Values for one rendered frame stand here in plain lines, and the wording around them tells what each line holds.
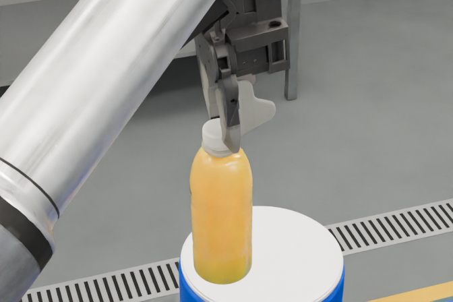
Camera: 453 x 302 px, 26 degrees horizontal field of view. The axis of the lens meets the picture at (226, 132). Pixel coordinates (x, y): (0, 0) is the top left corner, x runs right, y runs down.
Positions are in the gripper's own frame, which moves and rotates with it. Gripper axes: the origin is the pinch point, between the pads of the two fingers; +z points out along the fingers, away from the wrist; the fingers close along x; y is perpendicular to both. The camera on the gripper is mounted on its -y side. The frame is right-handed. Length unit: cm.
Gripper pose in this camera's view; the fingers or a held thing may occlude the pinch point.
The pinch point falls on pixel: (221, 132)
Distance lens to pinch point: 107.8
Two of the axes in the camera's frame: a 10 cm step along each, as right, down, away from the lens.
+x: -3.3, -5.7, 7.5
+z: 0.8, 7.8, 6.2
